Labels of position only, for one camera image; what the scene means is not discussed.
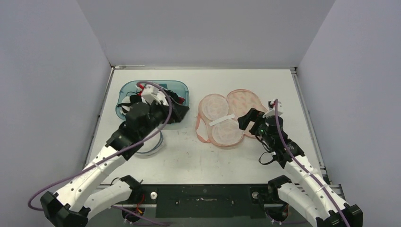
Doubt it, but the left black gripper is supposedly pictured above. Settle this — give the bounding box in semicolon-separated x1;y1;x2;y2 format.
140;96;189;139

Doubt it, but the peach floral padded bra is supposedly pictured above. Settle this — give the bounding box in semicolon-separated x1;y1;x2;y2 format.
195;89;268;148

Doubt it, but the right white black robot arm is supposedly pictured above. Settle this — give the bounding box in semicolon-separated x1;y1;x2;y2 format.
238;108;363;227

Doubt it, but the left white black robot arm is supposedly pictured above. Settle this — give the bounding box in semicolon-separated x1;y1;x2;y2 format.
40;102;190;227

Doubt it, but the white black bra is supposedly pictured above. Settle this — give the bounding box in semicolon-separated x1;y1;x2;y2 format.
117;103;132;116

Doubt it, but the teal plastic bin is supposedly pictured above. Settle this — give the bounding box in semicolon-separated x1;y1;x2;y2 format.
115;80;190;121

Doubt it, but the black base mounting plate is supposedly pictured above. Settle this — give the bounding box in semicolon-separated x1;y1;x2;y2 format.
120;184;289;220

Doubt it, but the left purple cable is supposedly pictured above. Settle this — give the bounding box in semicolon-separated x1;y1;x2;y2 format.
27;81;174;211

